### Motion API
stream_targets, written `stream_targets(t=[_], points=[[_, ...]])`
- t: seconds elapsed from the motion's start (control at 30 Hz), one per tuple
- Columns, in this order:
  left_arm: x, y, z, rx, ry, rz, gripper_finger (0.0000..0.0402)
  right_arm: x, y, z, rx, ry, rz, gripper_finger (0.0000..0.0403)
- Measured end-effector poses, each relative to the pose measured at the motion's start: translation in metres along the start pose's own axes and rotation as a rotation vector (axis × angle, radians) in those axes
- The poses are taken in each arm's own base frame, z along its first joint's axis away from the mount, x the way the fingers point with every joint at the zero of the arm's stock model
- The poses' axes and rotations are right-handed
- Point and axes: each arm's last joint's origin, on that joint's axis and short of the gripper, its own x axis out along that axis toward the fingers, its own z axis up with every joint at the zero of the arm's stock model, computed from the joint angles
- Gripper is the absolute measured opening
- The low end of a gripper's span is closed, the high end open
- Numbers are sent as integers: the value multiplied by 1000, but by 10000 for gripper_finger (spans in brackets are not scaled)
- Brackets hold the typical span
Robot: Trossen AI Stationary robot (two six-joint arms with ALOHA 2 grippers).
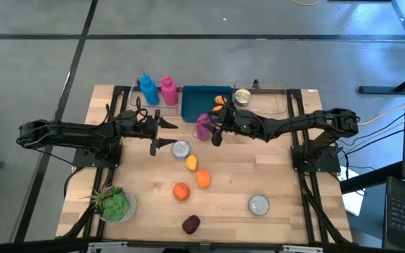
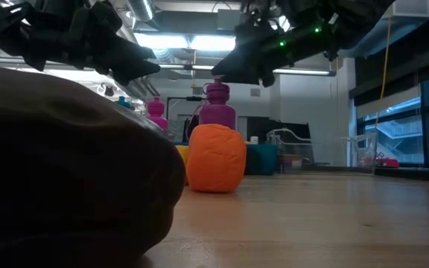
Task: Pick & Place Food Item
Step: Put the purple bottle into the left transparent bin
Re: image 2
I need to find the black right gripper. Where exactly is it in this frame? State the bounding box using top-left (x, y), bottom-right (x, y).
top-left (210, 13), bottom-right (337, 89)

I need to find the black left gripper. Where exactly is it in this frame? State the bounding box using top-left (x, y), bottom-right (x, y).
top-left (31, 1), bottom-right (162, 87)

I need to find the bright pink squeeze bottle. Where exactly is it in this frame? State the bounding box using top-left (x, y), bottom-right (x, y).
top-left (145, 96), bottom-right (170, 131)

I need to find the magenta squeeze bottle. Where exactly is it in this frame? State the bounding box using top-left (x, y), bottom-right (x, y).
top-left (198, 77), bottom-right (237, 130)

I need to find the yellow toy lemon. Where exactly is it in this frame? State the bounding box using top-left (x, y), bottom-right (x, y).
top-left (175, 144), bottom-right (191, 186)

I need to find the dark brown toy food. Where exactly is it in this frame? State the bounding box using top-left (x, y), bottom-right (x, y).
top-left (0, 66), bottom-right (186, 268)

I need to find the grey ceiling box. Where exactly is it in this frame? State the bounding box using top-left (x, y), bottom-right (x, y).
top-left (216, 9), bottom-right (242, 33)

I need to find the bright ceiling light panel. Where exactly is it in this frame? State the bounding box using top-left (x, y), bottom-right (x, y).
top-left (134, 32), bottom-right (238, 52)

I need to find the black metal stand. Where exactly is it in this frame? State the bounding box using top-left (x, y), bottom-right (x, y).
top-left (165, 95), bottom-right (208, 144)

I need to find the black cabinet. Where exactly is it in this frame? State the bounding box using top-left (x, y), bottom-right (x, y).
top-left (246, 116), bottom-right (312, 167)

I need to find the clear plastic bin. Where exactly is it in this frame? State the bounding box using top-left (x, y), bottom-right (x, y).
top-left (162, 118), bottom-right (186, 145)
top-left (264, 127), bottom-right (378, 175)

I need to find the teal plastic bin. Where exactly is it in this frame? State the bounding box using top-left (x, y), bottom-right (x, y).
top-left (172, 141), bottom-right (279, 176)

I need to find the orange soft cube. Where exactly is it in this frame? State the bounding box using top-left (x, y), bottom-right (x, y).
top-left (187, 123), bottom-right (247, 194)

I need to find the small red object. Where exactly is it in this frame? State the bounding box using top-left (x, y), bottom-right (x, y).
top-left (373, 157), bottom-right (401, 169)

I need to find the large dark framed window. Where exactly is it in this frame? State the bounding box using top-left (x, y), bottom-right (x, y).
top-left (355, 70), bottom-right (429, 170)

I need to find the silver spiral duct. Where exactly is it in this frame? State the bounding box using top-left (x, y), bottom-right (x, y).
top-left (127, 0), bottom-right (156, 22)

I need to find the yellow hanging cord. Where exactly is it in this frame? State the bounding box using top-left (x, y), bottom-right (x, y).
top-left (372, 16), bottom-right (393, 156)

